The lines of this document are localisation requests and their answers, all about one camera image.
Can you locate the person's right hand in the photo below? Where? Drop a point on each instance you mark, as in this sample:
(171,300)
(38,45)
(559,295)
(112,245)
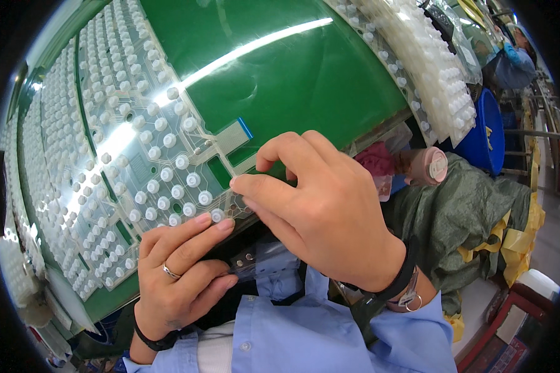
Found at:
(336,219)

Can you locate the person's left hand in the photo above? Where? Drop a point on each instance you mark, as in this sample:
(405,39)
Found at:
(163,303)

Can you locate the clear film with metal dots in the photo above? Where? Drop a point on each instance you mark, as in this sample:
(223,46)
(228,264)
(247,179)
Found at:
(266,261)

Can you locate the clear keyboard membrane with domes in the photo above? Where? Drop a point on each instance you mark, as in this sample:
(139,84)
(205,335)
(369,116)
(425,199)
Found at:
(163,140)

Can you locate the black wrist band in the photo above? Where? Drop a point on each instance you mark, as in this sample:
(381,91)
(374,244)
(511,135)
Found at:
(156,345)
(403,275)

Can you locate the magenta cloth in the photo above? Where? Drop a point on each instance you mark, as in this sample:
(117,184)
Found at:
(375,158)

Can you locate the white plastic sheet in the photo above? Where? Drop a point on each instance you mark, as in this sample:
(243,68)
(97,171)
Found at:
(70,298)

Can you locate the clear plastic bag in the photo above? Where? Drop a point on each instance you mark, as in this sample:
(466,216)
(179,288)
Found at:
(392,135)

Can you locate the pink drinking bottle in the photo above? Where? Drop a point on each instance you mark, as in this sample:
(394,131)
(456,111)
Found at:
(422,165)

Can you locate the olive green raincoat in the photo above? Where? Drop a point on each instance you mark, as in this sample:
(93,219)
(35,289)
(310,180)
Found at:
(448,219)

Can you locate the person's body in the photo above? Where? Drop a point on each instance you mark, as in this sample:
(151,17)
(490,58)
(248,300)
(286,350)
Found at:
(284,345)

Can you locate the pile of white dome sheets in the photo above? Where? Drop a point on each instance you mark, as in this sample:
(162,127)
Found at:
(16,265)

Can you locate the clear dome membrane sheet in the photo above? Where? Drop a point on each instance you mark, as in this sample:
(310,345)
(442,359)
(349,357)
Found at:
(396,70)
(58,154)

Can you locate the blue plastic bucket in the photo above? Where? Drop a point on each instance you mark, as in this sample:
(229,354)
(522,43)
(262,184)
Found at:
(485,135)

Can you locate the stack of white rubber domes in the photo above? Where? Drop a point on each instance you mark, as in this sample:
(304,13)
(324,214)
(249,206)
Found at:
(434,65)

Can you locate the yellow plastic sheet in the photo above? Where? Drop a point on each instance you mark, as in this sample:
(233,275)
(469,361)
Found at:
(518,242)

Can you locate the heap of clear plastic bags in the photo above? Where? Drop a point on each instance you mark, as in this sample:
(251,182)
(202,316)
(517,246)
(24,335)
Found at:
(462,51)

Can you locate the white plastic container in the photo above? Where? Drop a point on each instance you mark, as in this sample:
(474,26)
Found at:
(539,282)

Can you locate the metal rack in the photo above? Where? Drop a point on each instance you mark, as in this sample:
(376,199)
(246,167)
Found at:
(536,135)

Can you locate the red blue printed bag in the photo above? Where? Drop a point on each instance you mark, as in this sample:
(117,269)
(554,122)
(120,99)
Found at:
(508,356)

